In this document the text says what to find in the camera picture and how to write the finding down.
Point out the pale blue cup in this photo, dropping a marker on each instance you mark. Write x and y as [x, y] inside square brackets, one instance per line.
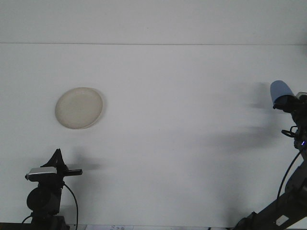
[280, 89]

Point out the pale round plate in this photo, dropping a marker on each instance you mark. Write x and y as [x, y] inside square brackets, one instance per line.
[79, 107]

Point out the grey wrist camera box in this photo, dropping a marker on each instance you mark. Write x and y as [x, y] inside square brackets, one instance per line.
[42, 171]
[302, 95]

